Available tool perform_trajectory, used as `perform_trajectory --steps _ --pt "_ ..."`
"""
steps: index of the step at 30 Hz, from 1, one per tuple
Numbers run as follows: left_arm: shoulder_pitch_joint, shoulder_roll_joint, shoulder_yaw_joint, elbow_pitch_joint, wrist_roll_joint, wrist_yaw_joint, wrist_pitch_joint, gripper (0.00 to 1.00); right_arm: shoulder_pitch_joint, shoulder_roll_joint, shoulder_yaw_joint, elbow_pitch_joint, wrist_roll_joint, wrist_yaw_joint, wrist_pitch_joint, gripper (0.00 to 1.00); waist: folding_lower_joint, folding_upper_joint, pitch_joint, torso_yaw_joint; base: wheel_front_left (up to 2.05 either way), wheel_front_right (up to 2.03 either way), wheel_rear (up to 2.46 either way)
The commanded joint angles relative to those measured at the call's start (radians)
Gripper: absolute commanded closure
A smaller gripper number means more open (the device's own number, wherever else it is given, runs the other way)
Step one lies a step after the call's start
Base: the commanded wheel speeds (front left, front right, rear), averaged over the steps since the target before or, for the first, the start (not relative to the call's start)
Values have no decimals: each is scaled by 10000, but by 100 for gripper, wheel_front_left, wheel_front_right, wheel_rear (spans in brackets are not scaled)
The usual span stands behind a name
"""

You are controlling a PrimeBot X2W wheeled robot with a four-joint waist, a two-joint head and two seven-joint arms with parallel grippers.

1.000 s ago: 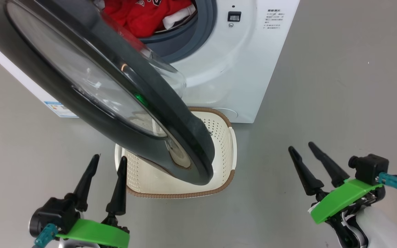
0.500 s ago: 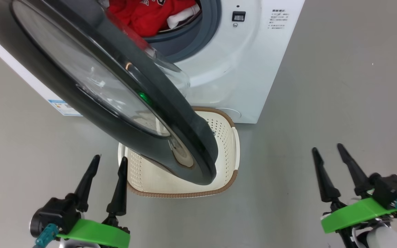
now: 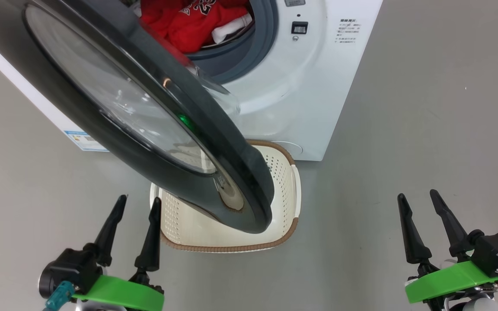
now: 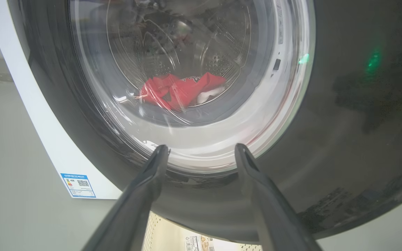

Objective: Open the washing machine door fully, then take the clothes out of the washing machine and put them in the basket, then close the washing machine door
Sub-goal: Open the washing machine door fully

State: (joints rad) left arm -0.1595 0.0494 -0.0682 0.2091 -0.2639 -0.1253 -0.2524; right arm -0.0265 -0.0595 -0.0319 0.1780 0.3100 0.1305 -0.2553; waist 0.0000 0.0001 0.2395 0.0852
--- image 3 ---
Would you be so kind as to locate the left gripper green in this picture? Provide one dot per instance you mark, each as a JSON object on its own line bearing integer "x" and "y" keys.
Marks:
{"x": 119, "y": 294}

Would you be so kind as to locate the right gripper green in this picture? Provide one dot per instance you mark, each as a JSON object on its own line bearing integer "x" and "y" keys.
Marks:
{"x": 452, "y": 280}

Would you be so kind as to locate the black round glass washer door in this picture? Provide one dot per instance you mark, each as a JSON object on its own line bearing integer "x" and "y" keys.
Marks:
{"x": 115, "y": 90}

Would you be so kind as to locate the red sports jersey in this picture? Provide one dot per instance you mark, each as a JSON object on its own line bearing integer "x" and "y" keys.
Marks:
{"x": 188, "y": 26}

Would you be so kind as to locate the white garment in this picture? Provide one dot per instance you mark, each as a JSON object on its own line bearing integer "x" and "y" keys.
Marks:
{"x": 231, "y": 29}

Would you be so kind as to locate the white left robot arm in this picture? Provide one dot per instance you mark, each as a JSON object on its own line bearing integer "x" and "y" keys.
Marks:
{"x": 97, "y": 306}

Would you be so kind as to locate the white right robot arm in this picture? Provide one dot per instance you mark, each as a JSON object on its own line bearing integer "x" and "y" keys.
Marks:
{"x": 478, "y": 305}

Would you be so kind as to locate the cream perforated laundry basket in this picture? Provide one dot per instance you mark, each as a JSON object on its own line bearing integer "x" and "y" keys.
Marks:
{"x": 281, "y": 190}

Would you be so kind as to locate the white front-load washing machine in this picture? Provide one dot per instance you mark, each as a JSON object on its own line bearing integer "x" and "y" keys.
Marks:
{"x": 301, "y": 99}

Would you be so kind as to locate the grey rubber door gasket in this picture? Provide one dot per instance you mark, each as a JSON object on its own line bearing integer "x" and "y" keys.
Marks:
{"x": 249, "y": 56}

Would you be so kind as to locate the blue energy label sticker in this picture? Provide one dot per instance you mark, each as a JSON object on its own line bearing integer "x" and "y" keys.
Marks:
{"x": 85, "y": 141}

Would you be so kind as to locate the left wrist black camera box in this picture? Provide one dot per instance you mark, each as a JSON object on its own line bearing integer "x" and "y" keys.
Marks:
{"x": 71, "y": 268}

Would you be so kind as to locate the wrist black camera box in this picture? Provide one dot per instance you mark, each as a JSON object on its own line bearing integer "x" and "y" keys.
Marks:
{"x": 71, "y": 268}
{"x": 497, "y": 252}

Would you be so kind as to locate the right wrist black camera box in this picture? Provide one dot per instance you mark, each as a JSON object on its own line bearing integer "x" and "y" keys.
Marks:
{"x": 497, "y": 252}

